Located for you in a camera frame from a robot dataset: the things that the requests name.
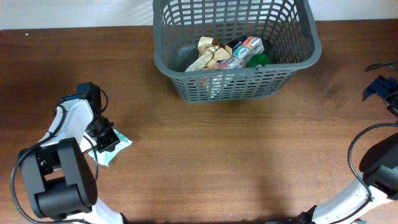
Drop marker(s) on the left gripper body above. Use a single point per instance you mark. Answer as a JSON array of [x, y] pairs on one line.
[[101, 130]]

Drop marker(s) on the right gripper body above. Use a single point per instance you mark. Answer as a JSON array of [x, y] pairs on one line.
[[382, 86]]

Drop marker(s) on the mint green packet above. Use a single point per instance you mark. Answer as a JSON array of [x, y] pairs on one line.
[[104, 158]]

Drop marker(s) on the grey plastic shopping basket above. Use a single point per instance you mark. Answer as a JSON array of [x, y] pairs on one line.
[[287, 30]]

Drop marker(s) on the green lid glass jar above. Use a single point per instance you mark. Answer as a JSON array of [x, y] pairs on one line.
[[259, 60]]

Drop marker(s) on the beige brown snack bag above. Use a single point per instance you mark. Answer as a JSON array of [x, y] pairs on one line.
[[210, 51]]

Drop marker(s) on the tissue pack multipack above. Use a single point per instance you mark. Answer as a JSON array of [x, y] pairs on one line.
[[242, 54]]

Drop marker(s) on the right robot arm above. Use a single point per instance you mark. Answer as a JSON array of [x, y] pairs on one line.
[[375, 184]]

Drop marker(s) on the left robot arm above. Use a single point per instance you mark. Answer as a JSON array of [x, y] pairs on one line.
[[51, 181]]

